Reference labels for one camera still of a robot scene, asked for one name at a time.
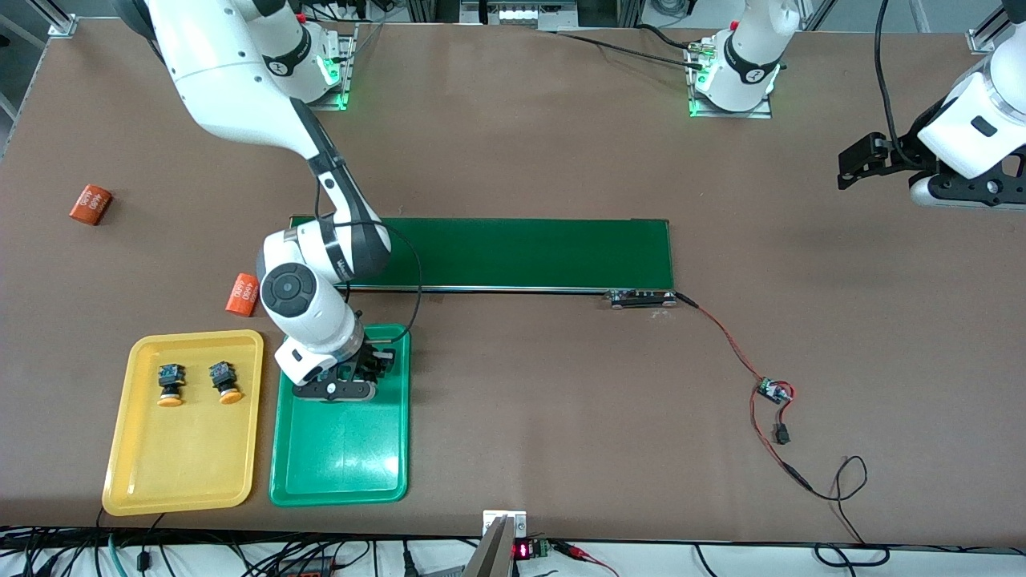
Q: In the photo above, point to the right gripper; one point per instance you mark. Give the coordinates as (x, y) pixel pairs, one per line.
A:
(372, 360)

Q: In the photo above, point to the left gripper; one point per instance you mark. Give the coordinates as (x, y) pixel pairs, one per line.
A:
(904, 152)

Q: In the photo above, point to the orange cylindrical battery cell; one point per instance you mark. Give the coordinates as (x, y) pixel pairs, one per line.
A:
(241, 295)
(90, 205)

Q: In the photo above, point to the yellow mushroom push button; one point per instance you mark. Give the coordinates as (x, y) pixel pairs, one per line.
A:
(226, 383)
(170, 386)

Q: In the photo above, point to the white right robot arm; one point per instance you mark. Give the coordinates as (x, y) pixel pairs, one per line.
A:
(240, 80)

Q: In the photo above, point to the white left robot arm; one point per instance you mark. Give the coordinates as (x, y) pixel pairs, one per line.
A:
(749, 56)

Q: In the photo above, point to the green plastic tray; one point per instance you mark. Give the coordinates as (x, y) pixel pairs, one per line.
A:
(345, 449)

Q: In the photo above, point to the green conveyor belt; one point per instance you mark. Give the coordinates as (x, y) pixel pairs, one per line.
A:
(529, 252)

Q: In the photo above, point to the yellow plastic tray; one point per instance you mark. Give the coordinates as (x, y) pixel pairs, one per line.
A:
(184, 457)

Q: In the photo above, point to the red digit display module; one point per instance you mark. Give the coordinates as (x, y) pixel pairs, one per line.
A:
(523, 550)

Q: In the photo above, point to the small controller circuit board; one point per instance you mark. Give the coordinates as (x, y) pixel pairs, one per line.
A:
(773, 391)

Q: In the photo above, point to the red clip lead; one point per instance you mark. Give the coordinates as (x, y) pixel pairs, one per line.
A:
(577, 551)

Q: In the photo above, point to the white power strip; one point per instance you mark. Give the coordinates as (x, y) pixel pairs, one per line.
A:
(517, 14)

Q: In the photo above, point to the aluminium frame profile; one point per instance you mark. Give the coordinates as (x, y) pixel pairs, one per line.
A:
(62, 24)
(984, 38)

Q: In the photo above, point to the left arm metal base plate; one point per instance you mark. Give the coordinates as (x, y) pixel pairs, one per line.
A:
(733, 114)

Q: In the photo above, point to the small metal bracket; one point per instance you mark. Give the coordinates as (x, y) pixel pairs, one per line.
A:
(490, 521)

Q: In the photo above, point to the grey metal camera post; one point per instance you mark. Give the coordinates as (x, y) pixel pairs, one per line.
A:
(490, 557)

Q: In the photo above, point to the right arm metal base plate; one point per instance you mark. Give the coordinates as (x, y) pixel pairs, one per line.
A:
(341, 80)

